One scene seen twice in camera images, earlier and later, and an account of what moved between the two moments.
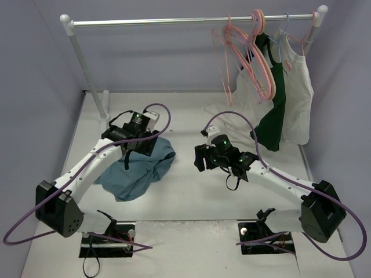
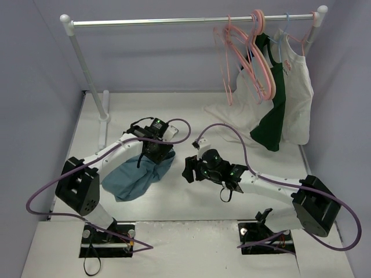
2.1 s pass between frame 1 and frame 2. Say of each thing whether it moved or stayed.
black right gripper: moved
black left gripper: moved
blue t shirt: stayed
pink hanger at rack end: stayed
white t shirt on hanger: stayed
